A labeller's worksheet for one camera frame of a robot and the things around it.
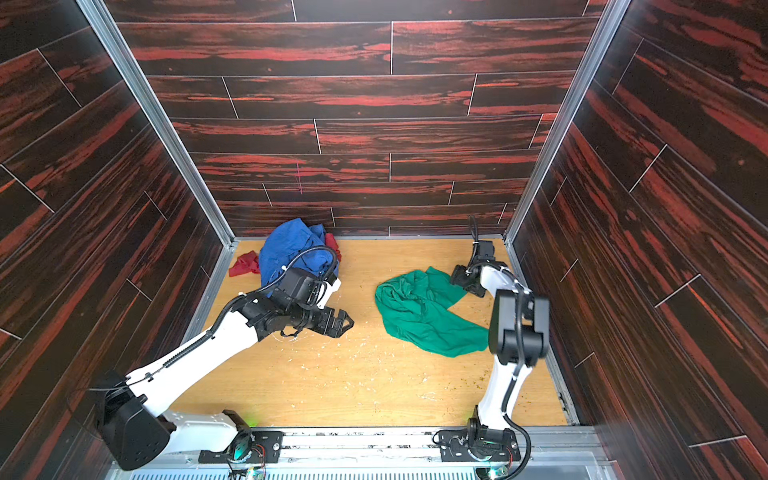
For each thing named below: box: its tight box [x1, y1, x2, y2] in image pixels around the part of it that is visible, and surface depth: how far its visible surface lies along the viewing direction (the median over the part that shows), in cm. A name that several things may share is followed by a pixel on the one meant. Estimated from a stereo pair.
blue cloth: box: [259, 218, 338, 297], surface depth 109 cm
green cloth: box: [376, 266, 490, 357], surface depth 98 cm
